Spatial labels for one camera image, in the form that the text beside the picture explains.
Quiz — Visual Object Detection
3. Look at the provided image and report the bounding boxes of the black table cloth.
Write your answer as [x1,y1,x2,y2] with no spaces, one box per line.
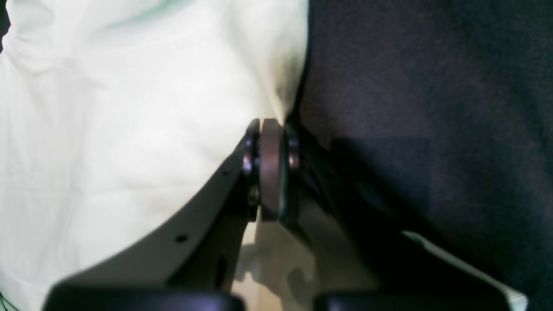
[0,0,553,311]

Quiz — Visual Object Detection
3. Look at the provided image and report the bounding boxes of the light green T-shirt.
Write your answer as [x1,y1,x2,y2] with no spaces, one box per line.
[1,0,309,311]

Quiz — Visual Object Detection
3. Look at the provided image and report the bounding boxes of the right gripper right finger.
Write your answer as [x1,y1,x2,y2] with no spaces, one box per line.
[261,119,528,311]

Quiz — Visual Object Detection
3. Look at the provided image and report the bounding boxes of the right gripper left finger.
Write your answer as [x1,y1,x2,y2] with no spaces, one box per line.
[45,119,260,311]

